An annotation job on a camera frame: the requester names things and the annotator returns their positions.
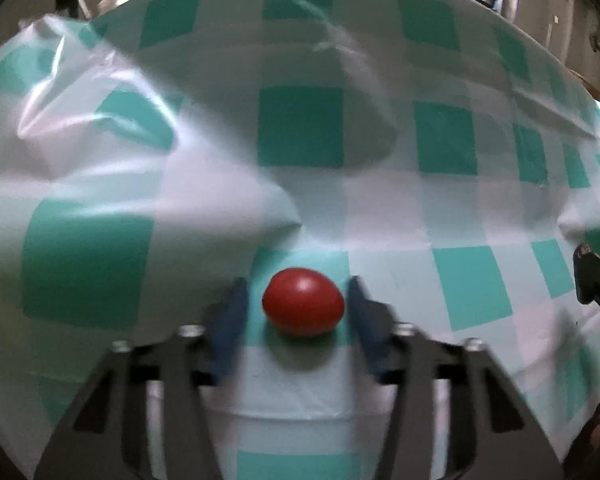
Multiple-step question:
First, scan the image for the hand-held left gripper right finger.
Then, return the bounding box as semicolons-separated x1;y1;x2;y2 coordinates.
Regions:
348;275;564;480

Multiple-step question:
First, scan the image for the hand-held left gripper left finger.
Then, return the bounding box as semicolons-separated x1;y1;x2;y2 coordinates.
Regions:
34;276;250;480

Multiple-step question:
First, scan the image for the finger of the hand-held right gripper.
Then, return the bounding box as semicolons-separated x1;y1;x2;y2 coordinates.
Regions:
573;242;600;333

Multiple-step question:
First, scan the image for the red cherry tomato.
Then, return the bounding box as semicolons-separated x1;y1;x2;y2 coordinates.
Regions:
262;267;345;337

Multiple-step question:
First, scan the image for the teal white checkered tablecloth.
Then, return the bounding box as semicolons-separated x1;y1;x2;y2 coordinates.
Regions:
0;0;600;480

